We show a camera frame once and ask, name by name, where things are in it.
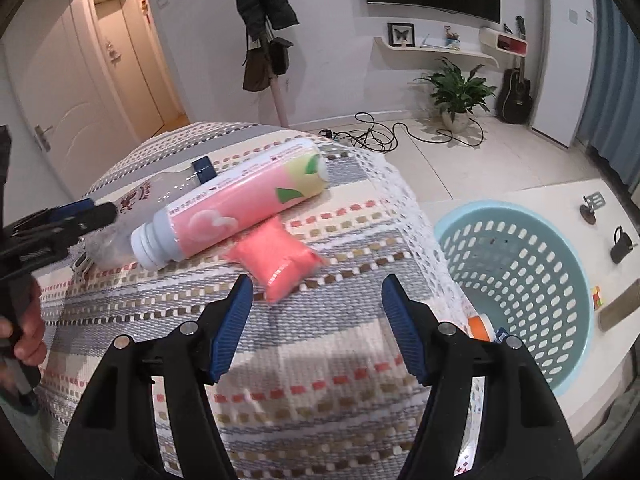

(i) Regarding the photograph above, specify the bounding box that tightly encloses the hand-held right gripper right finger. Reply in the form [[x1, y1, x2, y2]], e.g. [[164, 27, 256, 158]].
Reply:
[[381, 274, 585, 480]]

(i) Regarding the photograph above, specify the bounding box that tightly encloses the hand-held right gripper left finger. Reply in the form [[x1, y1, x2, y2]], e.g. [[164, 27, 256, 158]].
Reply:
[[54, 274, 254, 480]]

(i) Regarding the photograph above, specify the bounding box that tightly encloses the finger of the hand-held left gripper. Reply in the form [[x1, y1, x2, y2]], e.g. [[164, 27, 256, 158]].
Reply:
[[12, 199, 98, 233], [65, 202, 119, 247]]

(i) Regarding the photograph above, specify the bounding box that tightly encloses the clear plastic bottle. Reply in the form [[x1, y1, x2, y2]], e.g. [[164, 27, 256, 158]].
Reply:
[[82, 156, 217, 267]]

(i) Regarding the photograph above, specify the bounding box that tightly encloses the orange and white paper cup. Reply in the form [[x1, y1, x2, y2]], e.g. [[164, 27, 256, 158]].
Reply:
[[467, 313, 497, 342]]

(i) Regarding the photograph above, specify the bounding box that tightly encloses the pink soft packet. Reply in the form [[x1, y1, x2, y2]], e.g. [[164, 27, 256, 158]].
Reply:
[[222, 215, 329, 304]]

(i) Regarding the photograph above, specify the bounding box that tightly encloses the pink label plastic bottle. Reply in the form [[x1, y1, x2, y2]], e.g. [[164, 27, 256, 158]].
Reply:
[[130, 141, 329, 271]]

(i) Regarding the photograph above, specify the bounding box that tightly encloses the light blue plastic basket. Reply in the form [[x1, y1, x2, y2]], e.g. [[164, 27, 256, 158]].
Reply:
[[432, 200, 598, 397]]

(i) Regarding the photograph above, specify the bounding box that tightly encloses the person's left hand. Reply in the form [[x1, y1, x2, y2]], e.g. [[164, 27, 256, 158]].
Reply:
[[0, 280, 48, 367]]

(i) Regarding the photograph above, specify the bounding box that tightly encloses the striped woven tablecloth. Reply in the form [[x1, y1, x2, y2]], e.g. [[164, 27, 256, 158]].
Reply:
[[35, 121, 468, 480]]

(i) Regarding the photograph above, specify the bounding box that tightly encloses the white room door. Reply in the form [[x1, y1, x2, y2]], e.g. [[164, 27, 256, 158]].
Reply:
[[0, 10, 111, 201]]

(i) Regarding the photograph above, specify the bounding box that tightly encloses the cream hallway door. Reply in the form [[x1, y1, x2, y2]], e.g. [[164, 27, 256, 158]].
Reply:
[[90, 0, 166, 136]]

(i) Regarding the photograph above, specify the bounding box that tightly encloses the white coffee table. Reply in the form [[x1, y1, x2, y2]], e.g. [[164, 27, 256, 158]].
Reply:
[[415, 177, 640, 447]]

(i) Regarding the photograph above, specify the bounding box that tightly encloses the olive thermos bottle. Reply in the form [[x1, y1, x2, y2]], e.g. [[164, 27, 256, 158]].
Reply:
[[599, 287, 640, 332]]

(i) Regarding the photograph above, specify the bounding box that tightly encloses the brown handbag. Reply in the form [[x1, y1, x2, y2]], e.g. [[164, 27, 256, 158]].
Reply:
[[242, 40, 275, 93]]

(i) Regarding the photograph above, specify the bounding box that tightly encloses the metal phone stand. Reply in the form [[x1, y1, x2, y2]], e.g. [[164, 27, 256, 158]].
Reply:
[[579, 191, 607, 226]]

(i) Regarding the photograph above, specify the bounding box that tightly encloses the black mug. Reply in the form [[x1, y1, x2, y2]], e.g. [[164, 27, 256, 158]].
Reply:
[[610, 226, 638, 265]]

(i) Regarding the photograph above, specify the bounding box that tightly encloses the small black bag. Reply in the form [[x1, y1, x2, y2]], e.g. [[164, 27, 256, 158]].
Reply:
[[269, 37, 293, 75]]

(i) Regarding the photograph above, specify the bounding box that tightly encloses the green potted plant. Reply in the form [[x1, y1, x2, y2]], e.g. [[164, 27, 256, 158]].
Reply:
[[414, 57, 497, 132]]

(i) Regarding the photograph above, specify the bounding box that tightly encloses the black acoustic guitar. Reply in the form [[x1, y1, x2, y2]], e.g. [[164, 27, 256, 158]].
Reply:
[[496, 16, 534, 125]]

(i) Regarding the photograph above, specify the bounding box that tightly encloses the framed butterfly picture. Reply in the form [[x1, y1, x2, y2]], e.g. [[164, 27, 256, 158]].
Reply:
[[387, 22, 417, 48]]

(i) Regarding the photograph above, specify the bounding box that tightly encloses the red and white oval shelf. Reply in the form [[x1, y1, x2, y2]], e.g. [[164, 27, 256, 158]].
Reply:
[[479, 26, 530, 59]]

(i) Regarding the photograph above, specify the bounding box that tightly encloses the white standing air conditioner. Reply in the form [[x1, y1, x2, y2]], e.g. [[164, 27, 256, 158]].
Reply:
[[530, 0, 598, 149]]

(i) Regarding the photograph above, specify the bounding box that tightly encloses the blue and beige curtain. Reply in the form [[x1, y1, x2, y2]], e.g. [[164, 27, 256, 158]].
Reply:
[[575, 0, 640, 191]]

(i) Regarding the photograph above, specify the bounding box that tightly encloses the black floor cable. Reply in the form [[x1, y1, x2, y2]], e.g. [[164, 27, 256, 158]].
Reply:
[[327, 112, 486, 154]]

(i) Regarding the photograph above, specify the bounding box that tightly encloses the white low wall shelf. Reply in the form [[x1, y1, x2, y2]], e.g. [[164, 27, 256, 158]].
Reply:
[[372, 36, 500, 68]]

